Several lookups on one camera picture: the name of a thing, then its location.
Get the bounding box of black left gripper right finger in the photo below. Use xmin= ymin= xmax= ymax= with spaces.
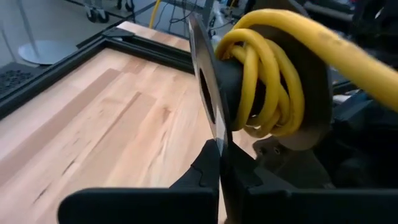
xmin=221 ymin=141 xmax=398 ymax=224

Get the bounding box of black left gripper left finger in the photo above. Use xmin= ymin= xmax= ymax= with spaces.
xmin=57 ymin=139 xmax=220 ymax=224

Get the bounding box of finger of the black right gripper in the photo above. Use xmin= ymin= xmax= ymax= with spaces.
xmin=252 ymin=136 xmax=333 ymax=189

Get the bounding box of round pedestal stand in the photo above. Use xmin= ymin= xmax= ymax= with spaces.
xmin=17 ymin=0 xmax=78 ymax=65

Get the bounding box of yellow extension cord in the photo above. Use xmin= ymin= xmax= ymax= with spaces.
xmin=148 ymin=0 xmax=162 ymax=29

